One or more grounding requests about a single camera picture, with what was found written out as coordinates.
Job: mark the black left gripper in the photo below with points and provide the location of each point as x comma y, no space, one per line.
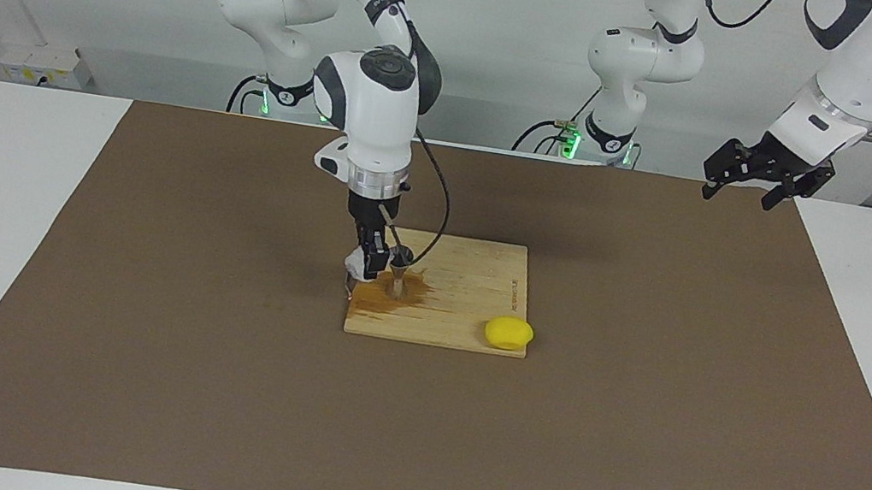
798,165

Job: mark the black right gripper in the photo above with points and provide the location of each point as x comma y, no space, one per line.
370,213

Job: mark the steel double jigger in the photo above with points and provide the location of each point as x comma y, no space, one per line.
400,270

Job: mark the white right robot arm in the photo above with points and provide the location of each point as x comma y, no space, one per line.
374,106

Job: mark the bamboo cutting board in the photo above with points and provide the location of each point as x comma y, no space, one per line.
465,284

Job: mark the yellow lemon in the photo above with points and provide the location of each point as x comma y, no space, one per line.
509,334

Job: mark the brown table mat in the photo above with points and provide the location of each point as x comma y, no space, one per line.
374,426

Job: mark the white wall socket box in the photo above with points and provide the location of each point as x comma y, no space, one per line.
43,65

